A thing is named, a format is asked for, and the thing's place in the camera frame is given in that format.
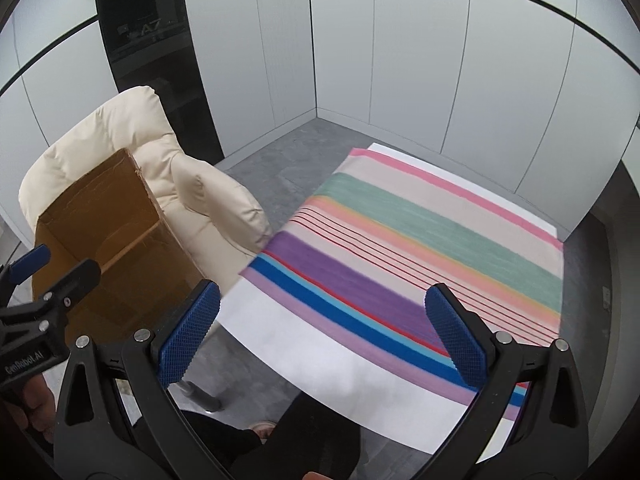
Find striped colourful cloth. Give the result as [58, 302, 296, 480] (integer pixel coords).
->
[240, 147, 566, 424]

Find cream padded chair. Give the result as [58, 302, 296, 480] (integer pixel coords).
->
[18, 86, 274, 412]

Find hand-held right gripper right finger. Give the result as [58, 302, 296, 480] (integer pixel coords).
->
[424, 282, 589, 480]

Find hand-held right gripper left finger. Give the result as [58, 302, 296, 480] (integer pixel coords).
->
[53, 280, 222, 480]

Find black glass panel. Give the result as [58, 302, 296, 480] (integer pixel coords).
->
[92, 0, 224, 164]

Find brown cardboard box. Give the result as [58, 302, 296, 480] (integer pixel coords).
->
[32, 148, 207, 347]

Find person's left hand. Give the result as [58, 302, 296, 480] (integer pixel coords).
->
[0, 374, 59, 444]

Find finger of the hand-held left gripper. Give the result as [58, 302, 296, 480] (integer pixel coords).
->
[0, 244, 52, 307]
[0, 258, 103, 342]

